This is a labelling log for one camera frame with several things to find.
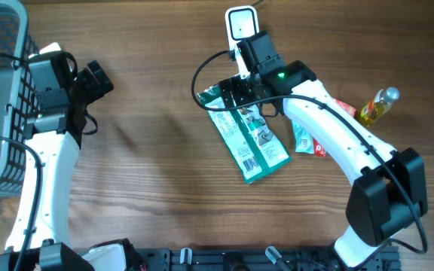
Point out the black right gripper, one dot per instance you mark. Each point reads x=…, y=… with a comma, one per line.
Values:
x=237, y=90

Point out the white barcode scanner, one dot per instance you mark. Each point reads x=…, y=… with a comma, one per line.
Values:
x=241, y=22

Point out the green gloves package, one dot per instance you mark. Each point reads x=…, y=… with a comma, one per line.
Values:
x=254, y=147

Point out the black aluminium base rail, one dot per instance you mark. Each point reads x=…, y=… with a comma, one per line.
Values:
x=298, y=259

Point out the red coffee stick sachet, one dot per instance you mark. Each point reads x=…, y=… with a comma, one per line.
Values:
x=319, y=150

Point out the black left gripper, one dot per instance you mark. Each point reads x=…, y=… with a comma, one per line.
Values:
x=97, y=86

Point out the teal wet wipes pack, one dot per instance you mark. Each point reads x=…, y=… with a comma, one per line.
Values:
x=303, y=139

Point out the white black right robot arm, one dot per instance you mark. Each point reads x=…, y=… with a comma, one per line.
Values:
x=388, y=187

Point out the yellow dish soap bottle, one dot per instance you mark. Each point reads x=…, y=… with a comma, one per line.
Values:
x=378, y=106

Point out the red white tissue box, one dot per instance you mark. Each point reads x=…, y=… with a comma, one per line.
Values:
x=348, y=108

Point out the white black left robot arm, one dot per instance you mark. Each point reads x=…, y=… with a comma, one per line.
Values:
x=43, y=112

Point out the dark grey plastic shopping basket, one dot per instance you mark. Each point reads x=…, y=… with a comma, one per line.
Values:
x=17, y=93

